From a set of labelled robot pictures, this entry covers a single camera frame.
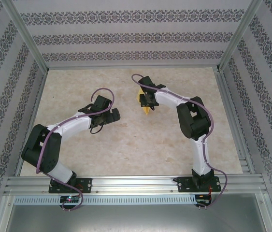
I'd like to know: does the black left gripper cable loop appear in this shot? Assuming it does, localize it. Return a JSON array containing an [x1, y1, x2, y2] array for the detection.
[[89, 124, 104, 135]]

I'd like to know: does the aluminium frame leg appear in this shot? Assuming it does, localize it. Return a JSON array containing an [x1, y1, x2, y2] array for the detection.
[[0, 193, 14, 232], [256, 192, 272, 232]]

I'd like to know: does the aluminium side rail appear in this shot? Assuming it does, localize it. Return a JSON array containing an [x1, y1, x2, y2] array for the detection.
[[14, 70, 49, 176], [213, 67, 257, 174]]

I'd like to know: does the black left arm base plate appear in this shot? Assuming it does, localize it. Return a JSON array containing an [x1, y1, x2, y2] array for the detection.
[[49, 177, 94, 194]]

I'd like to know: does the slotted grey cable duct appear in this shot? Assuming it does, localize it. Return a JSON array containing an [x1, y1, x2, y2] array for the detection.
[[13, 194, 198, 206]]

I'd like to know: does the yellow square paper sheet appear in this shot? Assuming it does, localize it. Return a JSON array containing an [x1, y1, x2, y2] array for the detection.
[[135, 87, 157, 116]]

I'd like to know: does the aluminium frame post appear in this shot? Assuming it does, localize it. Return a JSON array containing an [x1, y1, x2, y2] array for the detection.
[[2, 0, 50, 72], [216, 0, 264, 72]]

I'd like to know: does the aluminium mounting rail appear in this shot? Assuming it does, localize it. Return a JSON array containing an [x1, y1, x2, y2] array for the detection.
[[4, 172, 268, 195]]

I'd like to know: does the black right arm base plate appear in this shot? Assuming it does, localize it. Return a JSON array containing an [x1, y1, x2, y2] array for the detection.
[[177, 176, 223, 193]]

